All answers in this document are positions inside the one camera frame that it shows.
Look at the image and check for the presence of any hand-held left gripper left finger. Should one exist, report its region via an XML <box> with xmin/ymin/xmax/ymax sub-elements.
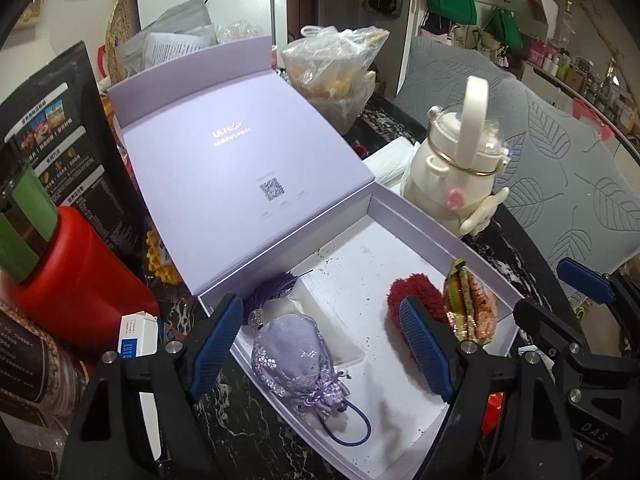
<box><xmin>60</xmin><ymin>292</ymin><xmax>246</xmax><ymax>480</ymax></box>

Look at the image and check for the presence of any yellow beaded item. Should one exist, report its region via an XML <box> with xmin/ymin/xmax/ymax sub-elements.
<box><xmin>144</xmin><ymin>227</ymin><xmax>182</xmax><ymax>286</ymax></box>

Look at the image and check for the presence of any row of bottles and jars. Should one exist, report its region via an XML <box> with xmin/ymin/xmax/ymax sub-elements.
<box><xmin>525</xmin><ymin>35</ymin><xmax>640</xmax><ymax>126</ymax></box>

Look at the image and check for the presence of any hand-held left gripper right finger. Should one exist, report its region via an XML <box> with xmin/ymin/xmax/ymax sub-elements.
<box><xmin>397</xmin><ymin>295</ymin><xmax>583</xmax><ymax>480</ymax></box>

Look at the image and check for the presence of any woven straw mat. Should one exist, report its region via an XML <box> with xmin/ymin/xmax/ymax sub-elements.
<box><xmin>104</xmin><ymin>0</ymin><xmax>146</xmax><ymax>83</ymax></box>

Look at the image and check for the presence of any white cartoon water bottle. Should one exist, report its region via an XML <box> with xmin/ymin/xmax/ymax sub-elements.
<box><xmin>402</xmin><ymin>75</ymin><xmax>511</xmax><ymax>238</ymax></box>

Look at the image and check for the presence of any brown jar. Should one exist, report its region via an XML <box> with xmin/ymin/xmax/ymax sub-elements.
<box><xmin>0</xmin><ymin>300</ymin><xmax>93</xmax><ymax>406</ymax></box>

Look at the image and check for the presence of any red canister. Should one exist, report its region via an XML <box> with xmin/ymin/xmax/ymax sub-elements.
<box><xmin>15</xmin><ymin>205</ymin><xmax>161</xmax><ymax>358</ymax></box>

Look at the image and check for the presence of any blue white carton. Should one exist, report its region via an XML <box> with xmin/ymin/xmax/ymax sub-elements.
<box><xmin>117</xmin><ymin>310</ymin><xmax>188</xmax><ymax>466</ymax></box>

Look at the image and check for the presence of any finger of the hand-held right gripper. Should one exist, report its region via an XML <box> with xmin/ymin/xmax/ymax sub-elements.
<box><xmin>512</xmin><ymin>299</ymin><xmax>586</xmax><ymax>361</ymax></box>
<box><xmin>557</xmin><ymin>257</ymin><xmax>640</xmax><ymax>321</ymax></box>

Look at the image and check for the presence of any clear plastic bag of snacks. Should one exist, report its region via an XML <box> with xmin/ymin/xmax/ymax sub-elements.
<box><xmin>280</xmin><ymin>25</ymin><xmax>391</xmax><ymax>133</ymax></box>

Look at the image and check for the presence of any gold red snack packet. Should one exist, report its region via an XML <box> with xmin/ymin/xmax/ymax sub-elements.
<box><xmin>442</xmin><ymin>258</ymin><xmax>498</xmax><ymax>346</ymax></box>

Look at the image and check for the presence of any grey leaf chair cover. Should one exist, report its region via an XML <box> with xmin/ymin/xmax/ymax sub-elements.
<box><xmin>394</xmin><ymin>35</ymin><xmax>523</xmax><ymax>126</ymax></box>
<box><xmin>492</xmin><ymin>80</ymin><xmax>640</xmax><ymax>273</ymax></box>

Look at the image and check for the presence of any purple embroidered sachet pouch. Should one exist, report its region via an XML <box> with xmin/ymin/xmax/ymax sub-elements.
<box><xmin>240</xmin><ymin>272</ymin><xmax>373</xmax><ymax>448</ymax></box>

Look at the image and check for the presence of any white tissue pack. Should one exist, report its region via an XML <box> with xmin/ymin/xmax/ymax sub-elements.
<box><xmin>362</xmin><ymin>137</ymin><xmax>421</xmax><ymax>196</ymax></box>

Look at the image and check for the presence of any dark red fuzzy pouch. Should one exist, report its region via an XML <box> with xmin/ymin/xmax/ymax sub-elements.
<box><xmin>386</xmin><ymin>276</ymin><xmax>446</xmax><ymax>331</ymax></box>

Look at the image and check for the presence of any black printed bag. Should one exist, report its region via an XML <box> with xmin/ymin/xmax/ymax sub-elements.
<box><xmin>0</xmin><ymin>42</ymin><xmax>151</xmax><ymax>281</ymax></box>

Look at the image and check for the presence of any clear zip bag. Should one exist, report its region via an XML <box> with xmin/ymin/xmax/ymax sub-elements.
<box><xmin>290</xmin><ymin>280</ymin><xmax>366</xmax><ymax>366</ymax></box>

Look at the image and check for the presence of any lavender gift box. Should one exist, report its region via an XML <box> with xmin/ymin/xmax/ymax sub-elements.
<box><xmin>107</xmin><ymin>35</ymin><xmax>533</xmax><ymax>480</ymax></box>

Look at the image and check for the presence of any grey mailer bag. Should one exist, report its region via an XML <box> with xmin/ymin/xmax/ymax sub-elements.
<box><xmin>117</xmin><ymin>0</ymin><xmax>218</xmax><ymax>78</ymax></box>

